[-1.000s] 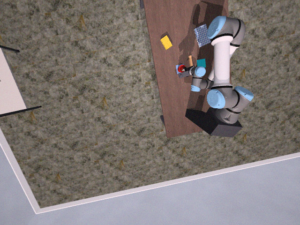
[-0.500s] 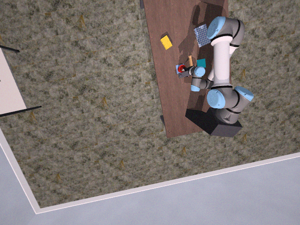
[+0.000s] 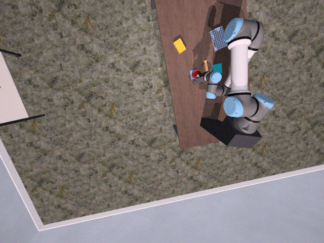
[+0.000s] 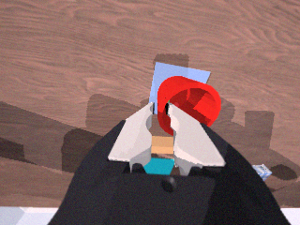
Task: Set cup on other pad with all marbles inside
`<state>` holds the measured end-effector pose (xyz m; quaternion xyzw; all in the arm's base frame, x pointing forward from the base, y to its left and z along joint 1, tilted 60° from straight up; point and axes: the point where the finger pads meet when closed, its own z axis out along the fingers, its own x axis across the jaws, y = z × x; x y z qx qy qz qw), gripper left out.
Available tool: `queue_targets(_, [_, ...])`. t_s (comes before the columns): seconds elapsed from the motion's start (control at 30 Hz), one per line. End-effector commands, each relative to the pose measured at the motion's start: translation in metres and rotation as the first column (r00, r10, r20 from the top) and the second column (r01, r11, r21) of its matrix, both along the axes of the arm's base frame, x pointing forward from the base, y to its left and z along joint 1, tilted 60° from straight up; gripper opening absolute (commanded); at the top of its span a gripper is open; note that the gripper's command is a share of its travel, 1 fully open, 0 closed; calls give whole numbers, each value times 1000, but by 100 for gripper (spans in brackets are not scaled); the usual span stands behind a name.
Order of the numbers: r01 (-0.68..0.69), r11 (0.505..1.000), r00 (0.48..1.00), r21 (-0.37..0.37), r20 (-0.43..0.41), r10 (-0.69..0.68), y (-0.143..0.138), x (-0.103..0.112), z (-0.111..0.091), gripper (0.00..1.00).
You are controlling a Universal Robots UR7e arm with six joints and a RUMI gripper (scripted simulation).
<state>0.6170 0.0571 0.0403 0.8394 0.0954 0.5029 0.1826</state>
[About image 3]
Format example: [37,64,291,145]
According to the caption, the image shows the yellow rectangular block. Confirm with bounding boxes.
[174,38,186,54]

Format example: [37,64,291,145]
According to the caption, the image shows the blue and white checkered cloth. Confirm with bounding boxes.
[209,26,228,51]

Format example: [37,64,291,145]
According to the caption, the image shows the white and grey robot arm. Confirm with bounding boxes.
[192,18,274,134]

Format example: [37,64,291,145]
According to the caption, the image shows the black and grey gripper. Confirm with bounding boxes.
[196,71,208,77]

